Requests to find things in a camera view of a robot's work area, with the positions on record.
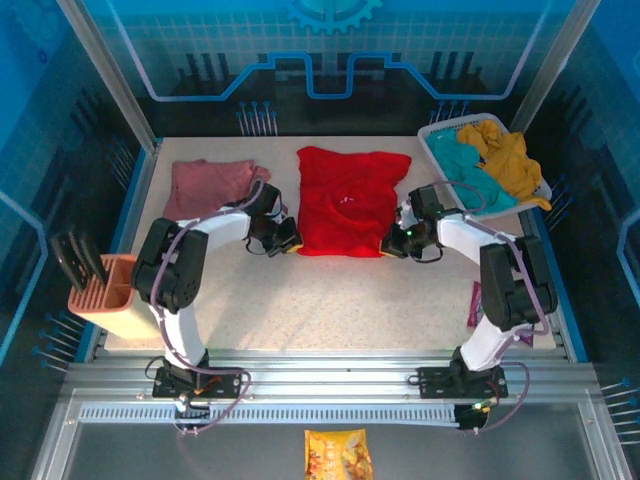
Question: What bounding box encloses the red printed t-shirt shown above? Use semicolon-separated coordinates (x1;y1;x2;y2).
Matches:
296;145;413;260

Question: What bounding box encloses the pink t-shirt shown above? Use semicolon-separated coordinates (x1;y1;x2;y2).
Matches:
163;158;290;222

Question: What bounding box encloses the teal t-shirt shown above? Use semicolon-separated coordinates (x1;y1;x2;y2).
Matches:
426;130;519;216

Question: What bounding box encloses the pink colourful snack packet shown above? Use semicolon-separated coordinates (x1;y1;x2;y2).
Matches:
466;281;535;347

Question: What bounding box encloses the white plastic laundry basket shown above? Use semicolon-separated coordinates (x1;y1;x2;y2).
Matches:
417;112;554;219

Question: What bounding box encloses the yellow t-shirt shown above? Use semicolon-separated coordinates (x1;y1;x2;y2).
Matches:
456;120;553;212

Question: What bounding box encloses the orange utensil holder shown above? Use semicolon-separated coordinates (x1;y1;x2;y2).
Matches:
67;253;167;342

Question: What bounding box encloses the black perforated flat utensil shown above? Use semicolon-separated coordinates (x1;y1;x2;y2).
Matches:
49;232;90;295

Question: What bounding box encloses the yellow snack bag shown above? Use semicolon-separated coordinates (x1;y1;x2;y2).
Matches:
303;428;375;480

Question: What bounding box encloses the aluminium mounting rail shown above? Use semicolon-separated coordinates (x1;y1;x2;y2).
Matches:
62;349;601;401

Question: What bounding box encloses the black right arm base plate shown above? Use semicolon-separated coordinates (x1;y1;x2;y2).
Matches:
416;366;510;400

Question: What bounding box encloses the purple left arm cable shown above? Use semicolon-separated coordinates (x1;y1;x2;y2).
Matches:
144;177;266;437

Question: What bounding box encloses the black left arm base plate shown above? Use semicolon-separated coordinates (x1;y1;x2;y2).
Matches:
151;367;245;400

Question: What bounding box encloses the slotted grey cable duct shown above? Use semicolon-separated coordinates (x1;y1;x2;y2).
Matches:
77;405;464;426

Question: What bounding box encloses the aluminium frame post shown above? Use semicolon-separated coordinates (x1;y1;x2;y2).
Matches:
55;0;165;154
508;0;603;136

